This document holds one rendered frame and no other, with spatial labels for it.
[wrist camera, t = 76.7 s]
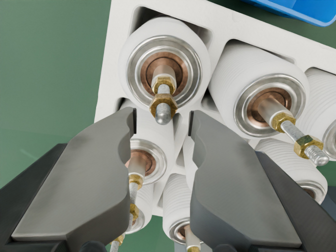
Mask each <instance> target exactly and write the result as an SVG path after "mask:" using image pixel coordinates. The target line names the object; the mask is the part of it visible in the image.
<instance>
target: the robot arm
mask: <svg viewBox="0 0 336 252"><path fill-rule="evenodd" d="M134 134H137V109H136V108H133V107H130V106H127V107H125V108H123V109H121V110H119V111H117V112H115V113H113V114H111V115H109V116H107V117H105V118H103V119H101V120H99V121H97V122H95V123H93V124H92V125H90V126H88V127H87V128H85V129H84V130H82V131H81V132H80V133H78V134H77V135H76V136H74V137H73V138H72V139H71V140H70V141H69V142H68V143H58V144H56V145H55V146H54V147H53V148H51V149H50V150H49V151H48V152H46V153H45V154H44V155H43V156H41V157H40V158H39V159H38V160H36V161H35V162H34V163H32V164H31V165H30V166H29V167H27V168H26V169H25V170H24V171H22V172H21V173H20V174H19V175H17V176H16V177H15V178H14V179H12V180H11V181H10V182H8V183H7V184H6V185H5V186H3V187H2V188H1V189H0V252H107V250H106V247H105V246H106V245H108V244H109V243H111V242H112V241H113V240H115V239H116V238H118V237H119V236H121V235H122V234H123V233H124V232H125V231H126V230H127V229H128V227H129V223H130V204H131V201H130V184H129V170H128V168H127V167H126V166H125V164H126V163H127V162H128V160H129V159H130V158H131V142H130V139H131V138H132V136H133V135H134ZM188 136H189V137H191V139H192V140H193V141H194V148H193V155H192V161H193V162H194V163H195V165H196V166H197V168H198V169H197V170H196V172H195V175H194V181H193V187H192V193H191V199H190V221H189V225H190V229H191V231H192V233H193V234H194V235H195V236H196V237H198V238H199V239H200V240H201V241H203V242H204V243H205V244H206V245H208V246H209V247H210V248H211V249H213V252H336V221H335V220H334V219H333V218H332V217H331V216H330V215H329V213H328V212H327V211H326V210H325V209H324V208H323V207H322V206H321V205H320V204H319V203H318V202H316V201H315V200H314V199H313V198H312V197H311V196H310V195H309V194H308V193H307V192H306V191H305V190H304V189H303V188H302V187H301V186H300V185H298V184H297V183H296V182H295V181H294V180H293V179H292V178H291V177H290V176H289V175H288V174H287V173H286V172H285V171H284V170H283V169H282V168H280V167H279V166H278V165H277V164H276V163H275V162H274V161H273V160H272V159H271V158H270V157H269V156H268V155H267V154H266V153H265V152H263V151H255V150H254V149H253V148H252V147H251V146H250V145H249V144H248V143H247V142H246V141H245V140H244V139H243V138H242V137H241V136H239V135H238V134H237V133H235V132H234V131H233V130H231V129H230V128H228V127H227V126H225V125H224V124H222V123H220V122H219V121H217V120H216V119H214V118H212V117H211V116H209V115H208V114H206V113H204V112H203V111H201V110H191V111H190V112H189V118H188Z"/></svg>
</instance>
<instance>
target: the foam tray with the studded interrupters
mask: <svg viewBox="0 0 336 252"><path fill-rule="evenodd" d="M160 15H169V16H172V17H175V18H178V19H180V20H181V21H182V22H184V23H185V24H186V25H187V26H188V27H189V28H190V29H191V30H192V31H193V32H194V33H195V34H196V35H197V36H198V37H199V38H200V39H201V40H202V42H203V43H204V45H205V47H206V49H207V51H208V54H209V58H210V68H211V70H210V78H209V82H210V80H211V77H212V75H213V73H214V70H215V68H216V66H217V63H218V61H219V59H220V56H221V54H222V51H223V49H224V47H225V44H226V43H227V41H229V40H230V39H237V40H240V41H243V42H246V43H248V44H250V45H252V46H255V47H257V48H259V49H261V50H263V51H266V52H268V53H270V54H272V55H274V56H277V57H279V58H281V59H283V60H285V61H288V62H290V63H292V64H294V65H296V66H297V67H299V68H300V69H301V70H302V71H303V72H305V71H306V70H307V69H308V68H310V67H315V68H318V69H320V70H323V71H325V72H328V73H330V74H332V75H335V76H336V49H334V48H332V47H329V46H326V45H324V44H321V43H319V42H316V41H313V40H311V39H308V38H305V37H303V36H300V35H297V34H295V33H292V32H289V31H287V30H284V29H281V28H279V27H276V26H273V25H271V24H268V23H265V22H263V21H260V20H258V19H255V18H252V17H250V16H247V15H244V14H242V13H239V12H236V11H234V10H231V9H228V8H226V7H223V6H220V5H218V4H215V3H212V2H210V1H207V0H111V7H110V14H109V21H108V28H107V35H106V42H105V49H104V56H103V63H102V70H101V77H100V84H99V91H98V101H97V106H96V112H95V119H94V123H96V122H97V121H99V120H101V119H103V118H105V117H107V116H109V115H111V114H113V113H115V112H117V111H119V110H120V108H121V105H122V103H123V101H124V99H125V98H128V97H127V95H126V94H125V92H124V90H123V88H122V86H121V84H120V80H119V76H118V59H119V55H120V52H121V49H122V47H123V45H124V43H125V42H126V40H127V39H128V38H129V36H130V35H131V34H132V33H134V32H135V31H136V30H137V29H138V28H140V27H141V26H142V25H143V24H145V23H146V22H147V21H148V20H150V19H151V18H153V17H156V16H160ZM209 82H208V84H209ZM207 87H208V85H207ZM128 99H129V98H128ZM194 110H200V111H202V112H204V113H206V114H207V115H209V116H210V117H212V118H214V119H215V120H217V121H218V122H220V123H222V124H223V125H225V126H226V124H225V122H224V120H223V118H222V116H221V114H220V112H219V110H218V108H217V106H216V104H215V102H214V100H213V98H212V96H211V94H210V92H209V90H208V88H206V90H205V91H204V93H203V95H202V96H201V97H200V99H199V100H198V101H197V102H196V103H195V104H193V105H192V106H191V107H189V108H187V109H186V110H183V111H181V112H178V113H175V115H174V116H173V118H172V119H173V137H174V154H175V161H174V165H173V167H172V169H171V171H170V172H169V174H168V175H167V176H165V177H164V178H163V179H161V180H160V181H158V182H155V183H154V188H153V203H152V215H156V216H161V217H163V192H164V191H163V190H164V188H165V185H166V183H167V181H168V178H169V176H170V174H173V173H177V174H182V175H186V170H185V161H184V153H183V143H184V141H185V138H186V136H187V134H188V131H189V114H190V111H194ZM271 138H273V139H276V140H280V141H283V142H287V143H291V144H295V143H294V142H293V141H292V139H291V138H290V137H289V136H288V135H287V134H286V133H280V134H278V135H276V136H273V137H271Z"/></svg>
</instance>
